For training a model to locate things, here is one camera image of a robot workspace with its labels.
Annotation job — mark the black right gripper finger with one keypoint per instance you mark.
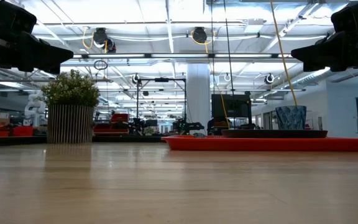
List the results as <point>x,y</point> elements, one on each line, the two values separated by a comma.
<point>328,56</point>

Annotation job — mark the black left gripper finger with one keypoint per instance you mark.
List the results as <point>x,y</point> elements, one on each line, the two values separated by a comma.
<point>48,57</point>

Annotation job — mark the dark round plate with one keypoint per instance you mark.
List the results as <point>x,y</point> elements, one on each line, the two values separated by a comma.
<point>272,133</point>

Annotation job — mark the black background robot arm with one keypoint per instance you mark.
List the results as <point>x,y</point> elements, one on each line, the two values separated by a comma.
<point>191,126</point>

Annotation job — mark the red plastic tray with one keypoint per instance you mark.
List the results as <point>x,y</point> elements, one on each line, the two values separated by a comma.
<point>259,144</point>

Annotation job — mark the white humanoid robot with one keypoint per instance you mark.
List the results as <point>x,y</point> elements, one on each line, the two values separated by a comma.
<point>34,107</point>

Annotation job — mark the potted plant in striped planter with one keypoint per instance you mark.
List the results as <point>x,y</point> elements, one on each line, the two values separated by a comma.
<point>70,121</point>

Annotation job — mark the red tool cart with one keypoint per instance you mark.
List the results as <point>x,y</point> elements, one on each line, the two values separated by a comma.
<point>117,123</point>

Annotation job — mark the black screen on stand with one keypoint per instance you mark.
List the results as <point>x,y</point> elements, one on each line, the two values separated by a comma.
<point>230,105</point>

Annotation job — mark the overhead light bar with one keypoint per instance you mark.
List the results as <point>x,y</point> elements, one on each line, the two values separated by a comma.
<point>179,55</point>

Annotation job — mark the white round column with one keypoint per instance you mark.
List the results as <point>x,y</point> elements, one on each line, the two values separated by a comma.
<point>198,99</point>

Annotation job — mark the silver spiral air duct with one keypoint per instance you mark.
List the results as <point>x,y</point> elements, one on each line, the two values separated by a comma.
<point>322,74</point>

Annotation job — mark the black table frame rail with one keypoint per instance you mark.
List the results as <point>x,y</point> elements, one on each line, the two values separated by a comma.
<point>11,140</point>

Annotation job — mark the black gantry frame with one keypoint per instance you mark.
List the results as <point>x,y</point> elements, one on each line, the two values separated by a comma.
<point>137,99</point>

